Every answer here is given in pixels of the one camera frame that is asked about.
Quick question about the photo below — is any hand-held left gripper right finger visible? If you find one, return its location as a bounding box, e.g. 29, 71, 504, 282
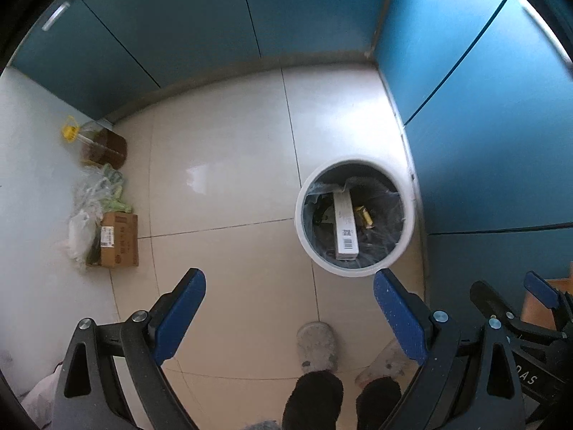
373, 269, 525, 430

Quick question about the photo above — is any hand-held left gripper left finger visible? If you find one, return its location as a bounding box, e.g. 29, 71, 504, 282
53, 268, 207, 430

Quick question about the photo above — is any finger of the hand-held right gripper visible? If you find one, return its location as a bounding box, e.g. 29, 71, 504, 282
469, 280, 521, 329
523, 271, 573, 323

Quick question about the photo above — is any white round trash can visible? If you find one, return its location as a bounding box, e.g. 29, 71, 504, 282
294, 158, 417, 277

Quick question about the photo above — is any black trash bag liner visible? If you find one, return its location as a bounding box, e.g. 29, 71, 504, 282
303, 177, 406, 266

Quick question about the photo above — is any brown wooden board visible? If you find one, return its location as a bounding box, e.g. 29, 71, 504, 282
520, 263, 573, 329

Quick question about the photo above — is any person's right grey slipper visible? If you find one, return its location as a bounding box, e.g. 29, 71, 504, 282
355, 339, 419, 388

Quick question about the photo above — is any person's grey slipper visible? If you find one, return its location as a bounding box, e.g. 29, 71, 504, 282
296, 321, 338, 373
355, 339, 419, 388

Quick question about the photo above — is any person's left grey slipper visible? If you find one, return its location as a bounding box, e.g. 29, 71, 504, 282
296, 321, 338, 373

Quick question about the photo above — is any person's right leg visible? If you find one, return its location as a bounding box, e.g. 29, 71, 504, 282
356, 376, 402, 430

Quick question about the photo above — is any person's leg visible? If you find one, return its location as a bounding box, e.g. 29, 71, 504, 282
356, 376, 402, 430
282, 368, 345, 430

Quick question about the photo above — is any brown cardboard box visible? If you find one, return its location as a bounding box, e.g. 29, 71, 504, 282
87, 212, 139, 268

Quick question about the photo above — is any long white carton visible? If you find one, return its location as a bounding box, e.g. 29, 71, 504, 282
332, 189, 360, 261

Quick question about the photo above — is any person's left leg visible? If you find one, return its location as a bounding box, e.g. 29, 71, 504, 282
282, 368, 345, 430

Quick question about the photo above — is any white plastic bag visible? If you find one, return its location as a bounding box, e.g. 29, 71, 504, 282
56, 208, 105, 274

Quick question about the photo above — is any clear bag of green vegetables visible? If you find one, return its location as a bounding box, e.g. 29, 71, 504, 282
74, 163, 134, 216

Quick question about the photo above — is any pink plastic bag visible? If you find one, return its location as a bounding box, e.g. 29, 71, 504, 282
20, 362, 68, 430

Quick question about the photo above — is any blue kitchen cabinet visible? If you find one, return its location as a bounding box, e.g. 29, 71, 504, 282
373, 0, 573, 305
9, 0, 401, 125

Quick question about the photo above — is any cooking oil bottle yellow cap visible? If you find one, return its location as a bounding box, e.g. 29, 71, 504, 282
61, 115, 129, 168

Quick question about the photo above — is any white cabinet handle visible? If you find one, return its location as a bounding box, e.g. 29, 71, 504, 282
42, 1, 72, 32

